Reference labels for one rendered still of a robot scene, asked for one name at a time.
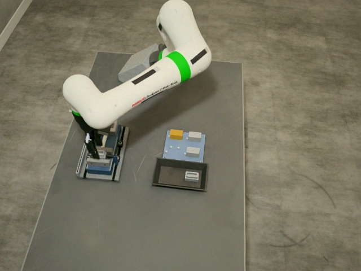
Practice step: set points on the yellow-orange block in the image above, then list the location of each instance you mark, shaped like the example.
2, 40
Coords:
176, 134

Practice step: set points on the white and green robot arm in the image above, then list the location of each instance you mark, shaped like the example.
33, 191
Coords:
184, 55

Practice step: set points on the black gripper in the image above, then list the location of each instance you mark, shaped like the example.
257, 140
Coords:
92, 137

